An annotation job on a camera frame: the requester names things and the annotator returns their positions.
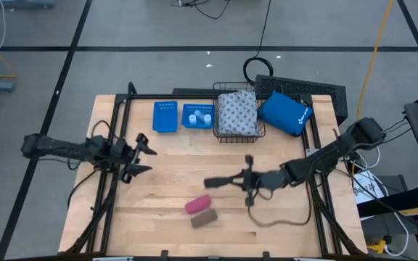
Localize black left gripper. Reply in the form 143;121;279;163
108;132;158;184

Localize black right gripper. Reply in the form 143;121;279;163
226;154;291;209

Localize black bandage roll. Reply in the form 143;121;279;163
202;175;231;190

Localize black wire basket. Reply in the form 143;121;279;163
212;81;267;145

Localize pink eraser block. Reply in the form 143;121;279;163
184;194;213;215

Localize tan bandage roll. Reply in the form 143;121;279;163
189;208;219;230

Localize grey patterned cloth pack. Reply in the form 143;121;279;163
216;89;260;138

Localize blue plastic basket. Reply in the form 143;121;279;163
152;100;179;133
180;103;216;131

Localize blue zip pouch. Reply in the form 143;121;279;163
256;90;314;138

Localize black perforated box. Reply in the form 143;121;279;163
254;74;349;126

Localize white paper sheet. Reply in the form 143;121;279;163
351;169;390;205

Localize yellow power plug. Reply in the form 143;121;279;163
366;235;393;255

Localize black shelf beam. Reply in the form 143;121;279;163
356;182;418;219

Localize brown right arm cable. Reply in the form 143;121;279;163
245;181;314;229

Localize black aluminium table frame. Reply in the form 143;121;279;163
62;81;368;255

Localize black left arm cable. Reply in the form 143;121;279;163
66;167;99;210

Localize black coiled cable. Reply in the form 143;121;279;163
242;0;275;86

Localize white looped cable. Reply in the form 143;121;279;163
358;144;382;171

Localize black floor cables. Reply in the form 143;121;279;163
169;0;232;20

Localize yellow cable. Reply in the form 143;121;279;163
355;0;395;121

